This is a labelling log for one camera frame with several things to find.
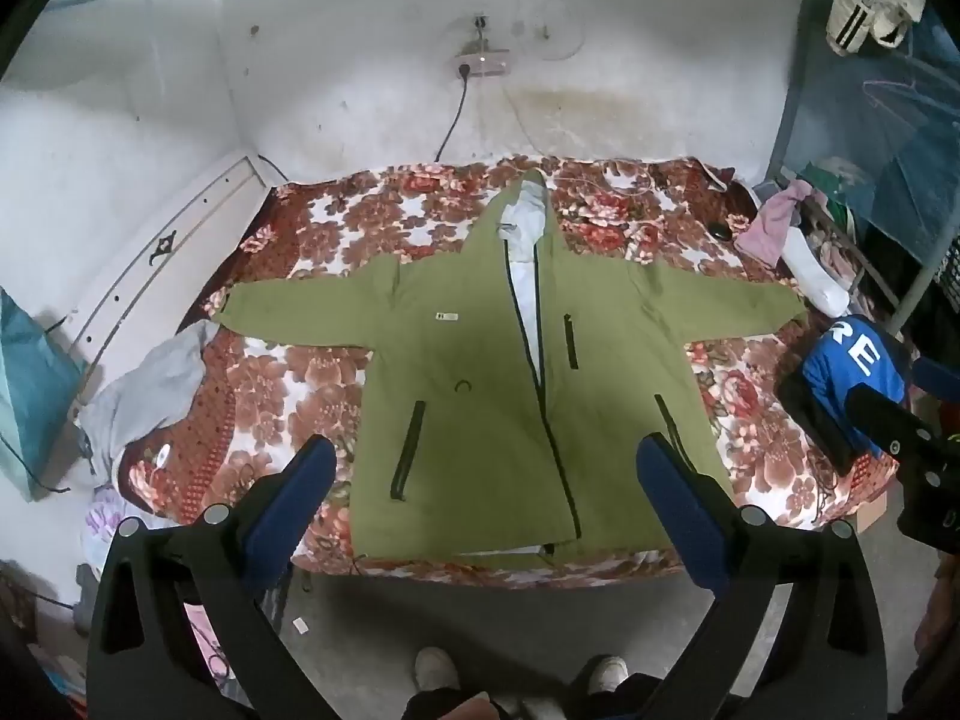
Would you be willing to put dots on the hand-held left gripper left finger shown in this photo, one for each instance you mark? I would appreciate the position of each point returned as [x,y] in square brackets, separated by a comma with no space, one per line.
[296,517]

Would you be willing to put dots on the person's white shoe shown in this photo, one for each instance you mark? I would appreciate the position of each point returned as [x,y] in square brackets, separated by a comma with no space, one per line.
[607,675]
[436,667]

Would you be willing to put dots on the person's left white shoe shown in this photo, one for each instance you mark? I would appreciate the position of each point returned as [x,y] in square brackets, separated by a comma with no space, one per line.
[436,667]

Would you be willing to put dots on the floral blanket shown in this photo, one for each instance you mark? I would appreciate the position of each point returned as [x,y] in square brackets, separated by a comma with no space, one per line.
[315,382]

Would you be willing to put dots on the lilac floral cloth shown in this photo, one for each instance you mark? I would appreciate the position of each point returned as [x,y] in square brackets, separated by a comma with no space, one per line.
[101,521]

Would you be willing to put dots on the white bed headboard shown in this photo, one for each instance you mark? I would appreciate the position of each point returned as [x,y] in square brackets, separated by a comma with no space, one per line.
[210,202]

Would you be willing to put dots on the person's leg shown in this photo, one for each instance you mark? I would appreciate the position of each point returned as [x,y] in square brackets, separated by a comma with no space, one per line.
[442,705]
[622,705]

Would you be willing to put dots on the person's right white shoe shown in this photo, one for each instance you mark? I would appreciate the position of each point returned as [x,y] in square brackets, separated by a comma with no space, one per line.
[607,675]

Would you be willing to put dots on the teal bag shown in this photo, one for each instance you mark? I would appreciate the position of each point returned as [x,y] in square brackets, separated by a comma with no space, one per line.
[34,390]

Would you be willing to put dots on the white cloth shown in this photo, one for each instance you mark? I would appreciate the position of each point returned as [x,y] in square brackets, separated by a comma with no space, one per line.
[814,277]

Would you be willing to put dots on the green hooded jacket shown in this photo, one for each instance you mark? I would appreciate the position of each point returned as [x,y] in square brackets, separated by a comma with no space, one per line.
[465,427]

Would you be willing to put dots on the white power strip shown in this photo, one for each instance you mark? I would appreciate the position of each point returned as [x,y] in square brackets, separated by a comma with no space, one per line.
[484,64]

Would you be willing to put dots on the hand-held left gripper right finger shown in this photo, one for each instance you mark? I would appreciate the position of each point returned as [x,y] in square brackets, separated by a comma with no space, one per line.
[679,517]

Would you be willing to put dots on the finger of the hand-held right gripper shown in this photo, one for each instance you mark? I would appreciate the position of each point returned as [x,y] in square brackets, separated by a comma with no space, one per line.
[900,427]
[937,375]

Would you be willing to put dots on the person's left leg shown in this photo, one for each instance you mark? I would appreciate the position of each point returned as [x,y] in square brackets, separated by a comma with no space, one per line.
[442,705]

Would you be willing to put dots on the person's right leg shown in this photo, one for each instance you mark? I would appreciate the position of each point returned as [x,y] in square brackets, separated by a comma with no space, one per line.
[622,705]

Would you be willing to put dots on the blue printed cloth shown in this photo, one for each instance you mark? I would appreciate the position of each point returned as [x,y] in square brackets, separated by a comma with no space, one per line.
[847,367]

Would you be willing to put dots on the grey cloth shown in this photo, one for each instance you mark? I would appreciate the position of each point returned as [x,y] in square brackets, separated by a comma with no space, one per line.
[150,390]

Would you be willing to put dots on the blue tarp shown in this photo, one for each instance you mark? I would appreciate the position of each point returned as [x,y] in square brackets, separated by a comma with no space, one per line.
[847,120]

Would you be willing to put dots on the pink cloth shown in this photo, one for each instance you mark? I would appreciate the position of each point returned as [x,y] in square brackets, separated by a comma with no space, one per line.
[772,229]

